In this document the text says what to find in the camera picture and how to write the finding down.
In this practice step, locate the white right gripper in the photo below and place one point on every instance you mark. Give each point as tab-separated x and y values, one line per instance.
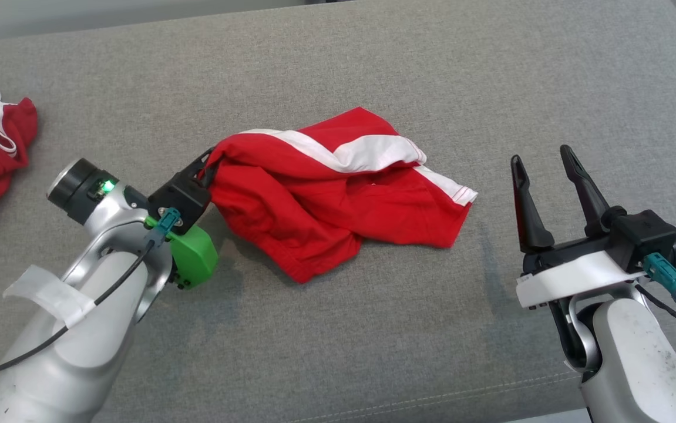
572	273

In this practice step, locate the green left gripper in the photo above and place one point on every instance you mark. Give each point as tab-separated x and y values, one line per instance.
194	255

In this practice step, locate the red shorts with white stripe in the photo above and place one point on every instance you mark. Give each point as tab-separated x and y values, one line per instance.
314	211

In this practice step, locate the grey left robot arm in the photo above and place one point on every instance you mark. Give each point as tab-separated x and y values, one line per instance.
79	352

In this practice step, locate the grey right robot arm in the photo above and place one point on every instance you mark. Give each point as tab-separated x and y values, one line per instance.
637	352

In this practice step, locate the white tape strip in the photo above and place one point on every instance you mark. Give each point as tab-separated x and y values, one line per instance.
50	294

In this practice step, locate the grey fabric sofa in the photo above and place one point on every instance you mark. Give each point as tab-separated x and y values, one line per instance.
338	352

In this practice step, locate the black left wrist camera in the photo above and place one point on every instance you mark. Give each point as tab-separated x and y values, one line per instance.
182	197

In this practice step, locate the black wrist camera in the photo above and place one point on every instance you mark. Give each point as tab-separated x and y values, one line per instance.
182	197
643	235

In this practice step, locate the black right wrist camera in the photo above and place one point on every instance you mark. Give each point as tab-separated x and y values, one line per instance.
643	235

